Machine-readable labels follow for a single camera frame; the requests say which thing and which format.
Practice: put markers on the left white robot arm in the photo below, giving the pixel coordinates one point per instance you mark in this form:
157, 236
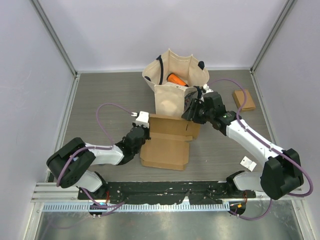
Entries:
70, 164

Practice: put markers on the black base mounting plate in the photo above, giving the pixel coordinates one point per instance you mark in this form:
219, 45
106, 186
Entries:
169, 192

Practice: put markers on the cardboard sheet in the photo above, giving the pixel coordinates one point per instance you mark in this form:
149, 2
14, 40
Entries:
169, 143

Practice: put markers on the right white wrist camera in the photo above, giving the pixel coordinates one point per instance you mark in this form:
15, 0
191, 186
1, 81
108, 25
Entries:
206, 89

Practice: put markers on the slotted cable duct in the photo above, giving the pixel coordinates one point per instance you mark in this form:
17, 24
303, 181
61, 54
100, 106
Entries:
185, 206

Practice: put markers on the brown cardboard box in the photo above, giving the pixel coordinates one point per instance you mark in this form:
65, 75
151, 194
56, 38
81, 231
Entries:
240, 98

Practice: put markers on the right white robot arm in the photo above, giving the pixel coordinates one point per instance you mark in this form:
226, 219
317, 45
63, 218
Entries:
281, 173

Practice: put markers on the right aluminium frame post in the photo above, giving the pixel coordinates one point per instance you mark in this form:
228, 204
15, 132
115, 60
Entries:
284, 13

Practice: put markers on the left aluminium frame post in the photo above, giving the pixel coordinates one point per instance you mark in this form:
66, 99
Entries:
53, 35

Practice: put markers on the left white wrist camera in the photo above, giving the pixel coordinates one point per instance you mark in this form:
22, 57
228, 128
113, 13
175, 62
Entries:
141, 118

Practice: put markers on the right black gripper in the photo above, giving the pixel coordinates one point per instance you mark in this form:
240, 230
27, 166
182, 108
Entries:
191, 113

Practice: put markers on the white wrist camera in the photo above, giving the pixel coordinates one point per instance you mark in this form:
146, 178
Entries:
141, 118
206, 89

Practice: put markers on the orange bottle in bag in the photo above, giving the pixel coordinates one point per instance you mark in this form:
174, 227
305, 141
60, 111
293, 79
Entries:
173, 78

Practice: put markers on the beige canvas tote bag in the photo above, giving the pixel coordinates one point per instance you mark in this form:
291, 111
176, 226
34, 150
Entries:
172, 99

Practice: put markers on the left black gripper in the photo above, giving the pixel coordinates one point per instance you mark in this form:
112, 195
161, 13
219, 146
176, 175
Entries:
146, 129

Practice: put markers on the aluminium frame post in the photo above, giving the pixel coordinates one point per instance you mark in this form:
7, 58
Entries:
284, 13
53, 35

